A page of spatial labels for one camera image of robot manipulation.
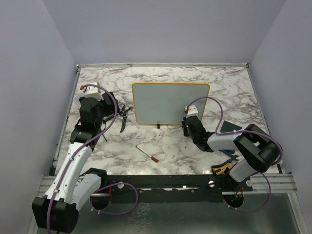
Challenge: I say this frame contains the yellow framed whiteboard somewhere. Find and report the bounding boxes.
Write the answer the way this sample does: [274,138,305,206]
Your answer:
[132,82,210,125]

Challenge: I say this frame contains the white marker pen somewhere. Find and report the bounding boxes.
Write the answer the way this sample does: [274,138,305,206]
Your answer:
[136,145,159,163]

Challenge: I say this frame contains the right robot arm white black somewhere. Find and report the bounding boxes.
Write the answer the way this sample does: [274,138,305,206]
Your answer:
[182,116,283,191]

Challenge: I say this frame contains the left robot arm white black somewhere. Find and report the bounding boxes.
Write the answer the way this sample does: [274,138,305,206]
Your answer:
[32,92,119,234]

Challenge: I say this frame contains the black pruning shears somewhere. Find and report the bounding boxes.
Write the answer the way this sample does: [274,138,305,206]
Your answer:
[118,105,131,133]

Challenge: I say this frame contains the grey white small device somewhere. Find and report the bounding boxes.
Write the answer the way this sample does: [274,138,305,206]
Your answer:
[73,93,84,105]

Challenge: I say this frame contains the black flat box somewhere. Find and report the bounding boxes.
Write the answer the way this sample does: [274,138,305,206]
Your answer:
[219,121,242,133]

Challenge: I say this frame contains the yellow black utility knife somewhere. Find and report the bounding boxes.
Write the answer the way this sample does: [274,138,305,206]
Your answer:
[211,159,236,176]

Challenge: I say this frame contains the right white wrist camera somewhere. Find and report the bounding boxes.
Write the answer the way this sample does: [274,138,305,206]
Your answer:
[184,105,198,118]

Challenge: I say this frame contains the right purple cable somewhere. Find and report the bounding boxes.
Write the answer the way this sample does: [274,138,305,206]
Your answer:
[186,97,283,213]

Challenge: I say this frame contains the blue handled pliers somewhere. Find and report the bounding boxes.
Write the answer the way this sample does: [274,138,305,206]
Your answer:
[222,150,238,162]

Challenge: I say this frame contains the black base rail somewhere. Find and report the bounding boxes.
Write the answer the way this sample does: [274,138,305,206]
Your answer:
[91,175,253,207]

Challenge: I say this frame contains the aluminium table frame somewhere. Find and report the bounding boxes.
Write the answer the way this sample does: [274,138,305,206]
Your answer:
[26,62,308,234]

